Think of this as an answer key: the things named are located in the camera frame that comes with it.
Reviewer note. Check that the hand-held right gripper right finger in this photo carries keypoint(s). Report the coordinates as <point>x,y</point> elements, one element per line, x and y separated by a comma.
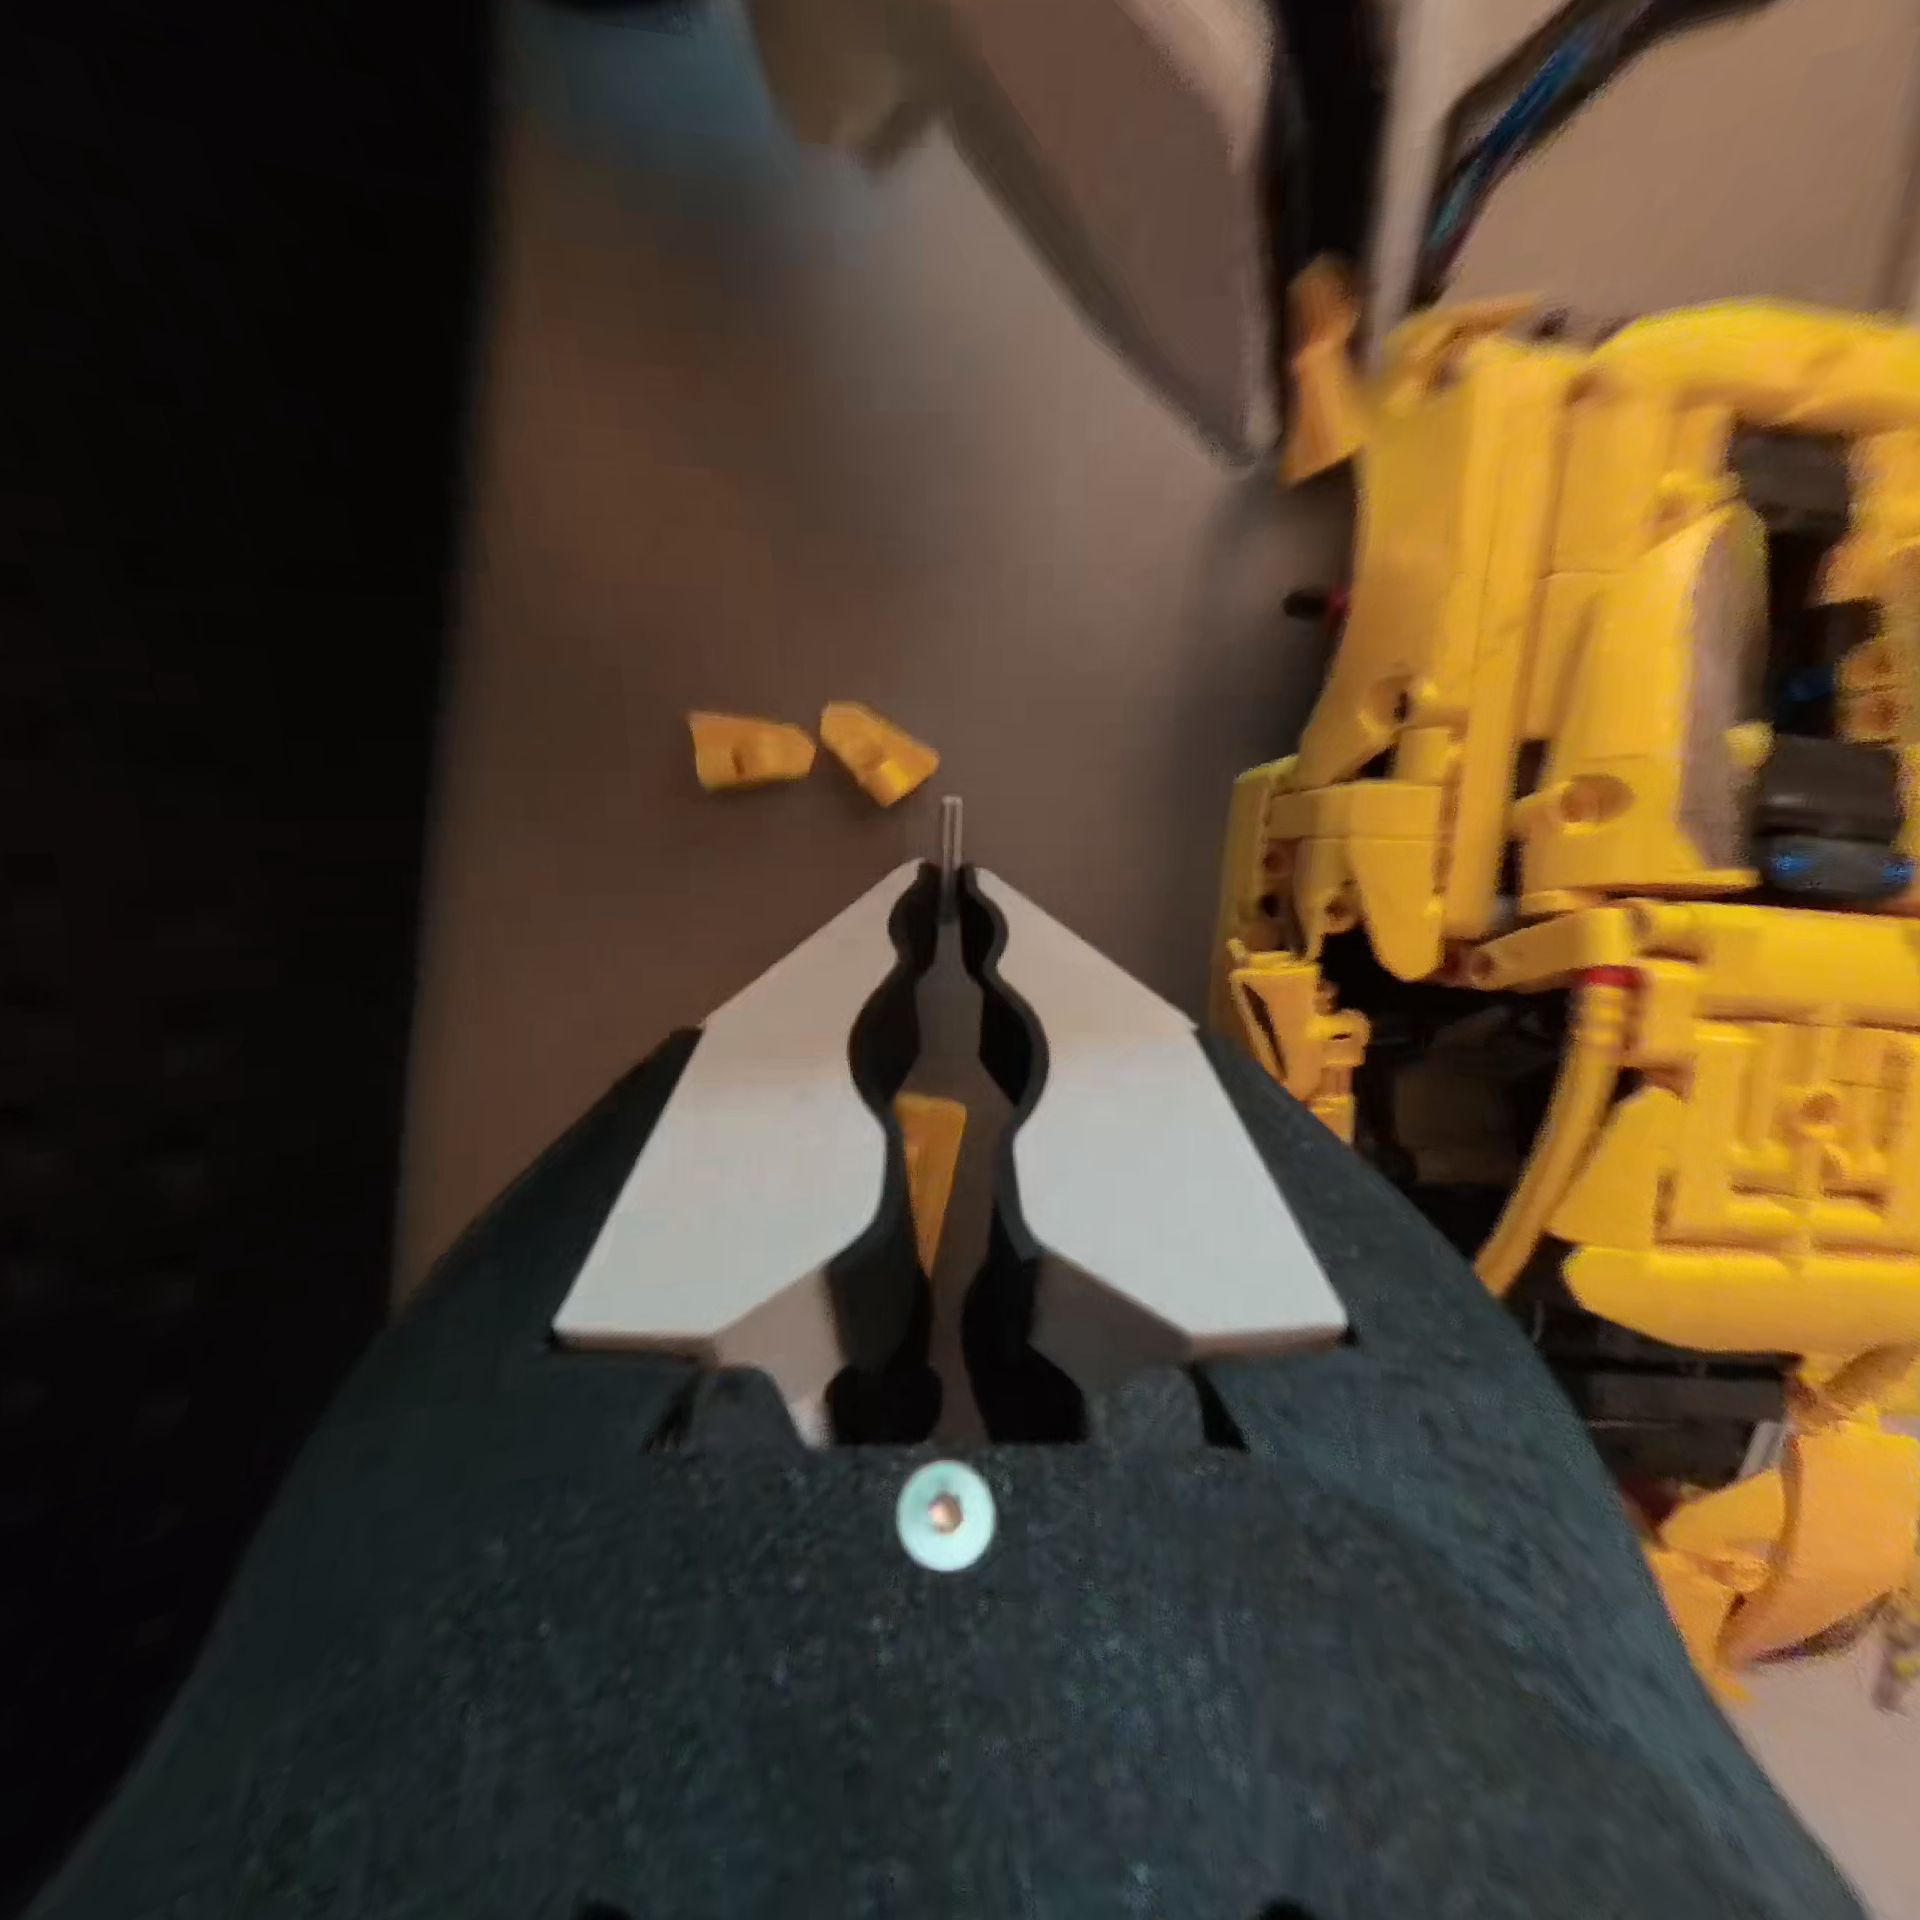
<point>1169,1182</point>

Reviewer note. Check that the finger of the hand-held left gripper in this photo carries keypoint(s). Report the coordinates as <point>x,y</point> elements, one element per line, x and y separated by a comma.
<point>1130,150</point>

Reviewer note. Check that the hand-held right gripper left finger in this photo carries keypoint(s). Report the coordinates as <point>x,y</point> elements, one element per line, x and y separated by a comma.
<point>722,1182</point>

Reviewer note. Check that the yellow brick toy car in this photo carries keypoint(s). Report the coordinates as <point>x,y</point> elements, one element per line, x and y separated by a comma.
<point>1502,676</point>

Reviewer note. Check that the grey desk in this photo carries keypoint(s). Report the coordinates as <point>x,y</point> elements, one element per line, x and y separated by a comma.
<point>752,448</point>

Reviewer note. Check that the thin grey axle piece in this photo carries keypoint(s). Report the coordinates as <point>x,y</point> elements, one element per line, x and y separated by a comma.
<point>948,832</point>

